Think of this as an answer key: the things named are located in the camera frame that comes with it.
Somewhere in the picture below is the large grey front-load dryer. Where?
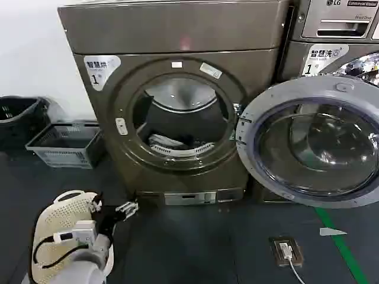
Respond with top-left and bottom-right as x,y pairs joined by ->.
57,0 -> 293,207

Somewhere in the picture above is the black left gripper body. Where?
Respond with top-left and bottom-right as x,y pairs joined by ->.
94,204 -> 127,238

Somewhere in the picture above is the white perforated laundry basket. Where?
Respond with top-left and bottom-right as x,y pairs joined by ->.
30,190 -> 115,284

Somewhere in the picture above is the round glass dryer door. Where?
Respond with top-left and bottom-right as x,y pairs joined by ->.
236,76 -> 379,209

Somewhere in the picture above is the grey slotted plastic basket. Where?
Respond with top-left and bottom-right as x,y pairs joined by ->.
25,121 -> 105,170

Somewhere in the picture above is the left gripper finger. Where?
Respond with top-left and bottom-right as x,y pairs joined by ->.
91,191 -> 104,214
114,199 -> 140,222

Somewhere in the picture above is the dark cloth in drum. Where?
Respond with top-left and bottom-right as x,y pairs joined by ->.
174,134 -> 203,149

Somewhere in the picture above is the green floor tape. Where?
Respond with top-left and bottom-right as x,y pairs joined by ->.
313,206 -> 370,284

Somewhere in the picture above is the grey stacked machine with drawer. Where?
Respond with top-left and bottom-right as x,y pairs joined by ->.
291,0 -> 379,43

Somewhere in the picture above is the black plastic bin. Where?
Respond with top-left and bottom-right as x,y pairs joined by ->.
0,95 -> 52,152

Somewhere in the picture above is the white power cable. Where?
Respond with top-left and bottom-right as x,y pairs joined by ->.
285,255 -> 315,284

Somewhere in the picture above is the white cloth in drum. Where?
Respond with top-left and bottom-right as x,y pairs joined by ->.
147,133 -> 216,156

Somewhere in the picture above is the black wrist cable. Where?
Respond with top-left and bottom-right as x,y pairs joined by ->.
32,232 -> 91,269

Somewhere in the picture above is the white power plug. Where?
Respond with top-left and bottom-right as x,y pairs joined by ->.
278,241 -> 293,260

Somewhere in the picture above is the grey washer with round door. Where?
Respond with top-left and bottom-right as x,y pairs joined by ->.
276,41 -> 379,205

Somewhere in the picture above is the brown floor socket box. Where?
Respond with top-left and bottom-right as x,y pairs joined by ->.
268,235 -> 305,268

